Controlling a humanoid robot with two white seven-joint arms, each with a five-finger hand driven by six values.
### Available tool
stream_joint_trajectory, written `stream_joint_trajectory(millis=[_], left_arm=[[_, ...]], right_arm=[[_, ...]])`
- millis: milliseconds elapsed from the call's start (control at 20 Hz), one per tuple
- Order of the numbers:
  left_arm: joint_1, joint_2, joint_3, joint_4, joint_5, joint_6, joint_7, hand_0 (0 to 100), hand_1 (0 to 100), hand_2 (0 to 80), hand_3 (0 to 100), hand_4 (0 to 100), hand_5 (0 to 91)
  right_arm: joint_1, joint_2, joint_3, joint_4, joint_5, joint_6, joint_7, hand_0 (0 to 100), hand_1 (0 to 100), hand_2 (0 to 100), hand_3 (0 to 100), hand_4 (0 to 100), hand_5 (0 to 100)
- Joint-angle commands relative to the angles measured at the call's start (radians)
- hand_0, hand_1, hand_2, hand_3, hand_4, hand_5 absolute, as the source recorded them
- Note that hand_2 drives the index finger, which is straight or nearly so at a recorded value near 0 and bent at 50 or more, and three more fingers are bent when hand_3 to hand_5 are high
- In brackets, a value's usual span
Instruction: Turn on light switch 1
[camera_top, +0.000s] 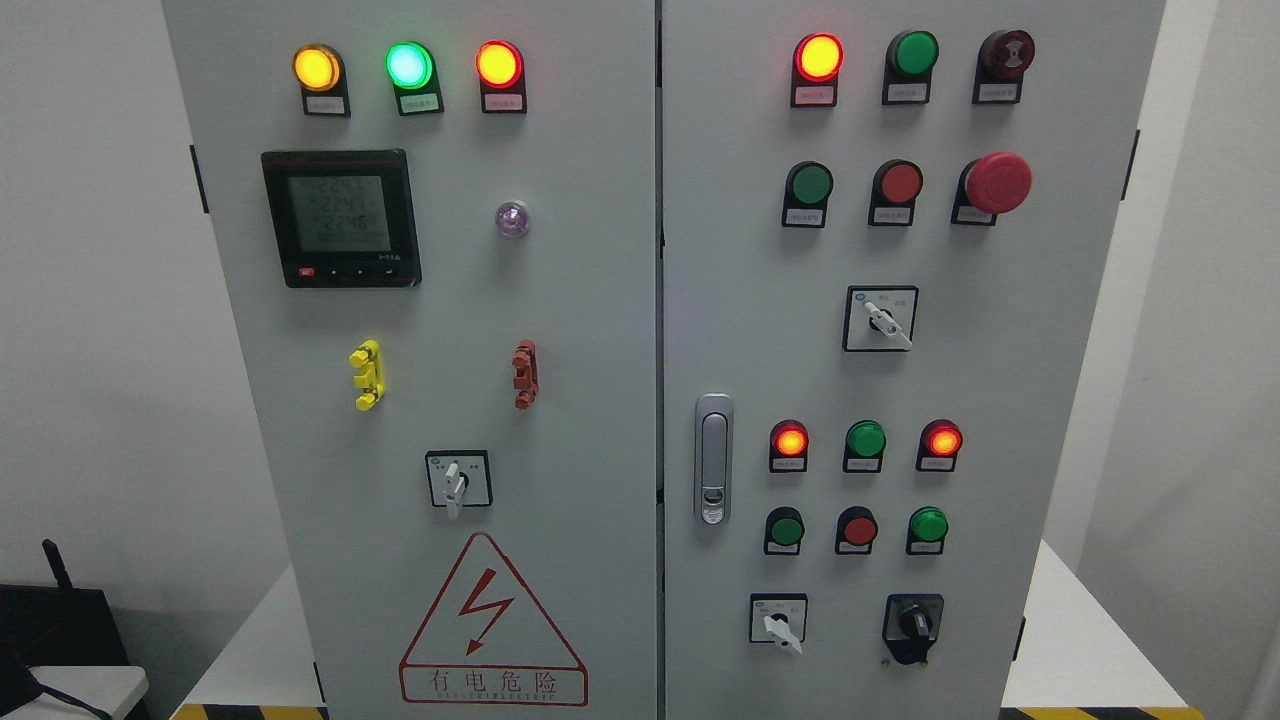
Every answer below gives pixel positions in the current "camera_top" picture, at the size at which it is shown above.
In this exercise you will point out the white rotary light switch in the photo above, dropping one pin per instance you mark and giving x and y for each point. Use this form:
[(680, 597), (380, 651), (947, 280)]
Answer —
[(459, 479)]

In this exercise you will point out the green lit indicator light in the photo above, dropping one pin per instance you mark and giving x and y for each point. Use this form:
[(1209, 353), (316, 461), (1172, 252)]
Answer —
[(415, 81)]

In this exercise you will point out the yellow indicator light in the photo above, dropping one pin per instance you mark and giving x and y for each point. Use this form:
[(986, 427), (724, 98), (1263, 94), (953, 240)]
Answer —
[(323, 81)]

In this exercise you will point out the grey electrical control cabinet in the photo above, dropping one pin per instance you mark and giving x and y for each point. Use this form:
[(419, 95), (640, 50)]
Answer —
[(653, 157)]

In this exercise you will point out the red terminal connector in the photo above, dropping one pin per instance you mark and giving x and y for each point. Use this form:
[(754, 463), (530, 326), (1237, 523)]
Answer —
[(525, 374)]

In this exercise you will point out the red lit indicator lower left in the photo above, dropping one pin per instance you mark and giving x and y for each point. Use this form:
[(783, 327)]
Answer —
[(789, 447)]

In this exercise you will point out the red lit indicator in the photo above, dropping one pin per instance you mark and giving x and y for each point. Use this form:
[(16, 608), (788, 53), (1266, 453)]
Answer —
[(789, 447), (939, 445), (818, 59)]

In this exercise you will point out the small clear bulb lamp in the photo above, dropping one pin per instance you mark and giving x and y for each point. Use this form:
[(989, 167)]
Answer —
[(512, 219)]

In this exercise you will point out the green push button lower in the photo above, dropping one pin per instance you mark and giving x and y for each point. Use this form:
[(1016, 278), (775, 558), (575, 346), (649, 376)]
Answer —
[(784, 531)]

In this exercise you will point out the green indicator lower middle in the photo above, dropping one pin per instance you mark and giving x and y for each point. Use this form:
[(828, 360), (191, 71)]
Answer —
[(864, 447)]

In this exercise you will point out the green push button upper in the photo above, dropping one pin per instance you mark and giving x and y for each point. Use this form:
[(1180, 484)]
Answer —
[(806, 194)]

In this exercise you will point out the yellow terminal connector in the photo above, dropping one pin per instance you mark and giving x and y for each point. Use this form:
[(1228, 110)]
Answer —
[(368, 377)]

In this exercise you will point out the red push button lower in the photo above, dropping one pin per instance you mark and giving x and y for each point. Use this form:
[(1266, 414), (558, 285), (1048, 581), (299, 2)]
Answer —
[(855, 532)]

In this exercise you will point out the red push button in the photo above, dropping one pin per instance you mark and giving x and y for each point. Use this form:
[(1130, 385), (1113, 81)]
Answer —
[(894, 190), (855, 532)]

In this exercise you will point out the red lit indicator lower right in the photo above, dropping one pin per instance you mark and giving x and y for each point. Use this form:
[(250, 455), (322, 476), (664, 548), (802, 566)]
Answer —
[(939, 445)]

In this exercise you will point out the red push button upper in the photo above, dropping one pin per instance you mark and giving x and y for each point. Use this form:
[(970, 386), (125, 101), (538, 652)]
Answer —
[(894, 190)]

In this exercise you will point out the red electrical hazard warning sticker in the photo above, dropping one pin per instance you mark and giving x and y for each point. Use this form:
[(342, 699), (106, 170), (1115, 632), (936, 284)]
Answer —
[(486, 640)]

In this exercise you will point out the red lit indicator left door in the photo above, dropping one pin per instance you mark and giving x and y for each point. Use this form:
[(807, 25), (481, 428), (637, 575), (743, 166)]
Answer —
[(500, 69)]

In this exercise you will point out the black digital power meter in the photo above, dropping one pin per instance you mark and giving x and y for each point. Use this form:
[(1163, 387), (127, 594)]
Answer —
[(343, 219)]

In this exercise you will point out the bright green push button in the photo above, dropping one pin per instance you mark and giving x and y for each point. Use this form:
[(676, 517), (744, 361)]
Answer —
[(927, 530)]

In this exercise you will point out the red lit indicator top right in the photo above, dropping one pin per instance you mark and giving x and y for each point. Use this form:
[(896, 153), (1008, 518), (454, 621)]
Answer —
[(818, 59)]

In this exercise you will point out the red emergency stop button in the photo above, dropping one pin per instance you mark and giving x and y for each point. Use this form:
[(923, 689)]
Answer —
[(990, 186)]

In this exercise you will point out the green indicator top right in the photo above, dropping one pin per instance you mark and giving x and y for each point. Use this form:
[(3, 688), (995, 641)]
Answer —
[(908, 64)]

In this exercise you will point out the dark red buzzer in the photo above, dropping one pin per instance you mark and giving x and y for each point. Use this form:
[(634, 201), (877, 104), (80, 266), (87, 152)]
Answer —
[(1003, 59)]

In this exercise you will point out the black box with antenna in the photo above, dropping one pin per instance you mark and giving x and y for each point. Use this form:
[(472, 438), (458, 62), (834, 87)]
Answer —
[(60, 625)]

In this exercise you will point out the silver cabinet door handle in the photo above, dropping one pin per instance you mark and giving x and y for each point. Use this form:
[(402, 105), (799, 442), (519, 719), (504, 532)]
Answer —
[(713, 427)]

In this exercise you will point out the white rotary selector switch upper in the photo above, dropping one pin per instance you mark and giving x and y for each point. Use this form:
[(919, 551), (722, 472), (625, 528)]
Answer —
[(880, 318)]

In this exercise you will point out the white rotary selector switch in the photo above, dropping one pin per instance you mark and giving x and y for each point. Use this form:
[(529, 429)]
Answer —
[(780, 619), (880, 318)]

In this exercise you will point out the white rotary selector switch lower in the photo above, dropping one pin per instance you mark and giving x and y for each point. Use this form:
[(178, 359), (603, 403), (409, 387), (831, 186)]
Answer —
[(780, 619)]

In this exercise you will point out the black rotary selector switch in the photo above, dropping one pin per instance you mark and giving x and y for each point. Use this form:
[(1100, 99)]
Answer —
[(911, 626)]

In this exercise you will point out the white device with cable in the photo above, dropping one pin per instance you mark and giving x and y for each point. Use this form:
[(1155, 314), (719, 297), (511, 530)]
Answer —
[(119, 690)]

